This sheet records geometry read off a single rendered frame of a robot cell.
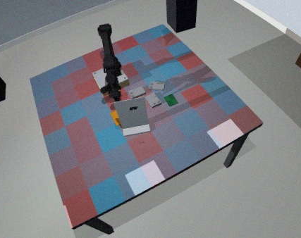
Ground orange flat square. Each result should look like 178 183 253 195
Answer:
110 111 121 126

